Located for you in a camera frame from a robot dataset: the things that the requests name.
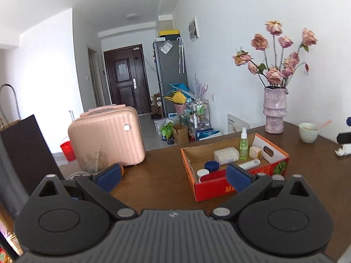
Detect green spray bottle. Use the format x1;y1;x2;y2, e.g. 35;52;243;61
239;127;249;160

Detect black paper bag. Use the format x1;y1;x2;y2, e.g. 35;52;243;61
1;115;64;194

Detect small yellow soap box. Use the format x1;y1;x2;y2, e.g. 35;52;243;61
249;146;263;159

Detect pale green bowl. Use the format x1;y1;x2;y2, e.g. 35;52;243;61
299;122;319;144

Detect clear glass cup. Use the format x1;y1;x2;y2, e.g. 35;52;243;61
82;151;105;174

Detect red bucket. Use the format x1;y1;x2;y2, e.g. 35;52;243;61
60;141;76;162

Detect metal rolling cart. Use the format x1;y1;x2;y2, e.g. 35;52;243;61
184;100;211;134

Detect dried pink flowers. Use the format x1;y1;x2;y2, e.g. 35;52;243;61
232;20;318;90

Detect white tube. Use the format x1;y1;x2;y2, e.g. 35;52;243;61
238;158;261;170

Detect purple ceramic vase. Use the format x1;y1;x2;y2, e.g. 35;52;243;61
263;88;287;134

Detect blue gear lid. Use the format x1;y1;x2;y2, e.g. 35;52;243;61
204;161;220;173

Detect red cardboard box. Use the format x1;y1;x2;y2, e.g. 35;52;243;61
181;134;290;202

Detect crumpled white tissue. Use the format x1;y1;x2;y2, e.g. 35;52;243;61
335;144;351;157

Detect small cardboard box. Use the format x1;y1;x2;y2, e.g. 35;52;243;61
172;124;189;145

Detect grey refrigerator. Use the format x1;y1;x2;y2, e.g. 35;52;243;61
153;40;187;117

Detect white rectangular container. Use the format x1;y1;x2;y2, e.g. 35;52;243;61
214;147;239;166

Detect white round tin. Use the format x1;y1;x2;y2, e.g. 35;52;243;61
196;169;210;182

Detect white sign board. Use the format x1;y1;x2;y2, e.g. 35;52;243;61
227;114;250;134

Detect pink suitcase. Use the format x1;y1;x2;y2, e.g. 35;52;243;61
68;105;146;169

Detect yellow box on fridge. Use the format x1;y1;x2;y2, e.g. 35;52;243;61
159;30;180;37

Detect green plastic bag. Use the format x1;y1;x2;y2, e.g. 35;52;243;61
161;122;173;141

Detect pink spoon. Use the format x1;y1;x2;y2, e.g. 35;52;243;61
318;120;332;130

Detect dark brown door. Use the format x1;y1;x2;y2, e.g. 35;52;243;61
104;44;151;115

